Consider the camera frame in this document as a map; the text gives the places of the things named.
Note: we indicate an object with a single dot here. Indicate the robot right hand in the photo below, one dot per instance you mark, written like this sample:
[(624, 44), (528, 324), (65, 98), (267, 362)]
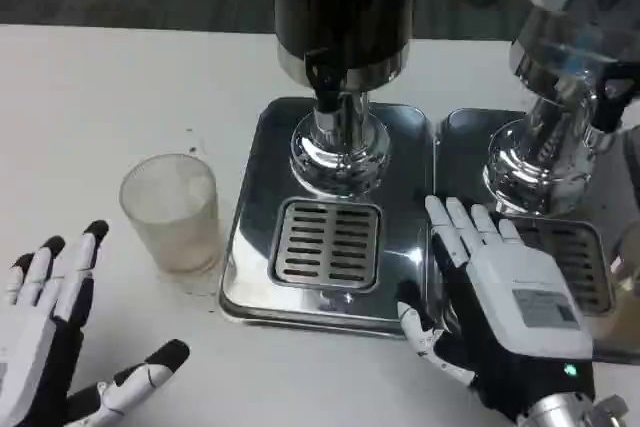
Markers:
[(520, 297)]

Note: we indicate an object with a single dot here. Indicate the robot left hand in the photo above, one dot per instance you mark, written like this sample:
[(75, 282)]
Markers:
[(35, 337)]

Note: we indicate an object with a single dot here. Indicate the clear ribbed glass cup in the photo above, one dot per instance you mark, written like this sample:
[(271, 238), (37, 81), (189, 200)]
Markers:
[(170, 217)]

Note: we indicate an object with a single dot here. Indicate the robot right silver forearm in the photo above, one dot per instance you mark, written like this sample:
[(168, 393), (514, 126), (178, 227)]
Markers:
[(560, 412)]

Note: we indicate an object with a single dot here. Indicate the drink dispenser with clear tank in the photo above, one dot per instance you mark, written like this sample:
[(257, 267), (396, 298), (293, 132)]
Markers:
[(555, 92)]

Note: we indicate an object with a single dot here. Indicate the black tap of clear dispenser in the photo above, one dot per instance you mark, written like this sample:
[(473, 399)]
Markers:
[(612, 97)]

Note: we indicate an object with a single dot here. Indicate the black tap of dark dispenser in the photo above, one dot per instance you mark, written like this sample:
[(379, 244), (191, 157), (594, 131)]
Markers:
[(324, 82)]

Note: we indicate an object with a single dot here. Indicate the drink dispenser with dark liquid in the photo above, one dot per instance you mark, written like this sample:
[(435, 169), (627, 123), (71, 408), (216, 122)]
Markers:
[(345, 2)]

